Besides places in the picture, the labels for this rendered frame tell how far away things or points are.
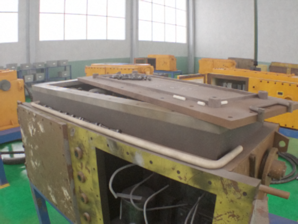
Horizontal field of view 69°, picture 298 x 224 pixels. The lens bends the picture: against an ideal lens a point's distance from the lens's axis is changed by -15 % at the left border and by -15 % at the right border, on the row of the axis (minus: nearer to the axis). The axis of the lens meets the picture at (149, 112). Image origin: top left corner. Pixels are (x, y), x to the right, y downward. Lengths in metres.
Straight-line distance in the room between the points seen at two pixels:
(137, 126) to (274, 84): 2.63
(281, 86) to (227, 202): 2.74
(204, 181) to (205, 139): 0.12
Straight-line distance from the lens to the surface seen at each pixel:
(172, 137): 0.78
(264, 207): 0.55
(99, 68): 5.21
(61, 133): 1.13
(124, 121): 0.91
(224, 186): 0.64
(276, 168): 0.99
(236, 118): 0.65
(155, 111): 0.80
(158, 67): 11.85
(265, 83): 3.35
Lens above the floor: 1.52
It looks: 14 degrees down
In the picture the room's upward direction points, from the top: straight up
